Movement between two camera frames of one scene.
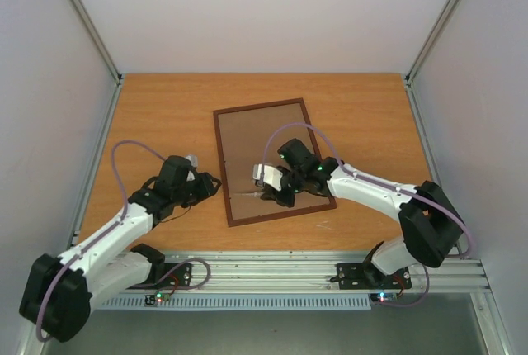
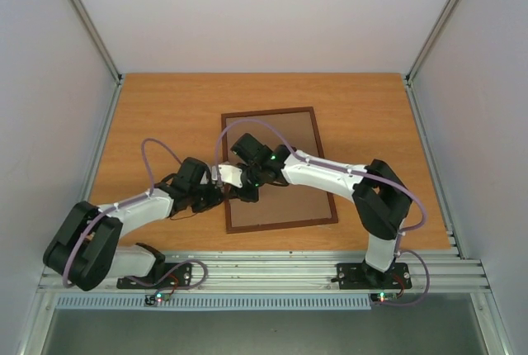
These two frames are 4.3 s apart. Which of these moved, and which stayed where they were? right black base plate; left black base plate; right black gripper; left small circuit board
Moved: right black gripper
Stayed: left black base plate; right black base plate; left small circuit board
